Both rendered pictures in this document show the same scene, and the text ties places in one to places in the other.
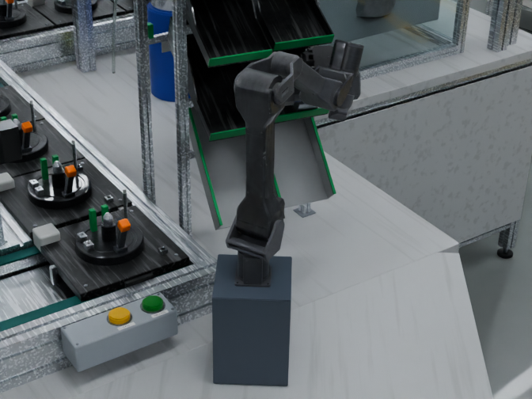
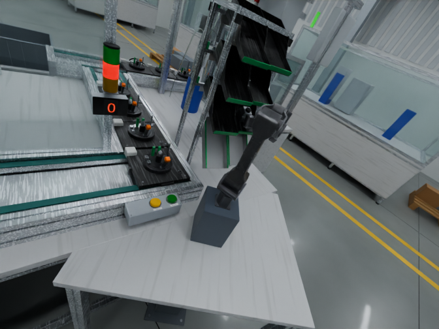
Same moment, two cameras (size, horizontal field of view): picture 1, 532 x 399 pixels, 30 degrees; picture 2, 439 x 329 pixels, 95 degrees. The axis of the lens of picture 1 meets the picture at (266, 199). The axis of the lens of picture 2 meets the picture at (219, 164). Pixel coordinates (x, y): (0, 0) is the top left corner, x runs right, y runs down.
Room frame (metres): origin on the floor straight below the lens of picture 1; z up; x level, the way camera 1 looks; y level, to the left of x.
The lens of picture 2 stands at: (0.93, 0.23, 1.62)
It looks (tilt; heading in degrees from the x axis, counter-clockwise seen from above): 34 degrees down; 346
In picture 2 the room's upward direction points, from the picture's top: 25 degrees clockwise
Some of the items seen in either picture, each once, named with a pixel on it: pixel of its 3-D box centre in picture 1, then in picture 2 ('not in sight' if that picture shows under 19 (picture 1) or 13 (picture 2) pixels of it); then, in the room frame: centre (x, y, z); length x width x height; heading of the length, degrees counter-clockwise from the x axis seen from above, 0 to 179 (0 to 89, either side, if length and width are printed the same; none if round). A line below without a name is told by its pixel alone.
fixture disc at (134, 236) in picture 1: (109, 242); (157, 162); (1.70, 0.32, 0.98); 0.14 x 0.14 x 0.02
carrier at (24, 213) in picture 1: (58, 176); (142, 126); (1.91, 0.46, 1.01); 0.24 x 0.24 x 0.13; 34
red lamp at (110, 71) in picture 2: not in sight; (110, 69); (1.69, 0.54, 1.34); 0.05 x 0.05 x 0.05
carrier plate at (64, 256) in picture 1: (110, 249); (157, 165); (1.70, 0.32, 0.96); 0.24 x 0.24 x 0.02; 34
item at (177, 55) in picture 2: not in sight; (174, 60); (7.06, 1.10, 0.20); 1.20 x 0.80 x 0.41; 44
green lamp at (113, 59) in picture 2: not in sight; (111, 54); (1.69, 0.54, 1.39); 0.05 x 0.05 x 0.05
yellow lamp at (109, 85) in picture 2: not in sight; (110, 83); (1.69, 0.54, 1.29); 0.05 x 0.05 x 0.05
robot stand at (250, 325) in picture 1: (252, 320); (214, 217); (1.48, 0.02, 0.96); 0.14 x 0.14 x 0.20; 89
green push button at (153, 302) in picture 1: (152, 305); (171, 199); (1.51, 0.21, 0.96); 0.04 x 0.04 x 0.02
